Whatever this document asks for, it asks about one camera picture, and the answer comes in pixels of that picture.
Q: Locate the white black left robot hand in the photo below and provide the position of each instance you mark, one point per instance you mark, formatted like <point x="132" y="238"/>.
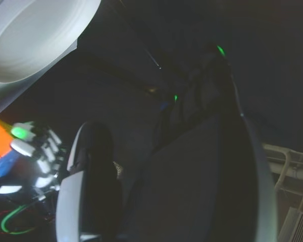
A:
<point x="192" y="191"/>

